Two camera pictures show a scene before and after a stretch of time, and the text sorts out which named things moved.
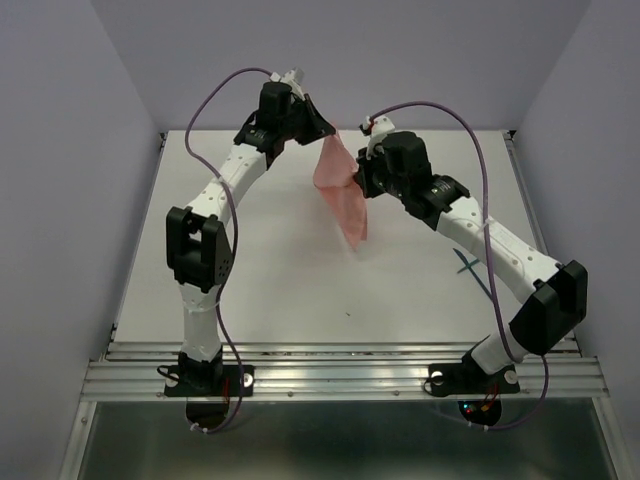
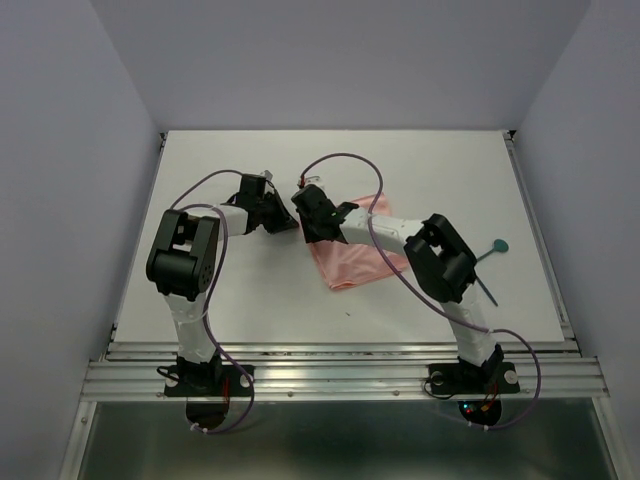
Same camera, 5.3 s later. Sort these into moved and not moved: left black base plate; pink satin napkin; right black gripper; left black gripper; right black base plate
Moved: right black gripper; pink satin napkin; left black gripper
Not moved: right black base plate; left black base plate
